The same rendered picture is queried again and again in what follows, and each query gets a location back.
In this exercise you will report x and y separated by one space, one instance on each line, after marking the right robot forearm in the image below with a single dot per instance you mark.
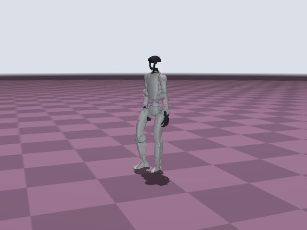
145 100

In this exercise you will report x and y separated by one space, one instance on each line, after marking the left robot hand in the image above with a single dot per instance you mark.
166 120

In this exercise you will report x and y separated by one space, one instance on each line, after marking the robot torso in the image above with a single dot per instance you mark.
154 90

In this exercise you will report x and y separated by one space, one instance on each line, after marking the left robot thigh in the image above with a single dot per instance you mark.
157 132

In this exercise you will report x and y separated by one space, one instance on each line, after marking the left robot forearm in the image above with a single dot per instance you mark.
165 104

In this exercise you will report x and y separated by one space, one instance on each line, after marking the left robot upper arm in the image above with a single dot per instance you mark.
162 79

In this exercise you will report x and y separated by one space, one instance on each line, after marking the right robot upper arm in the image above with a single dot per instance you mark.
145 90

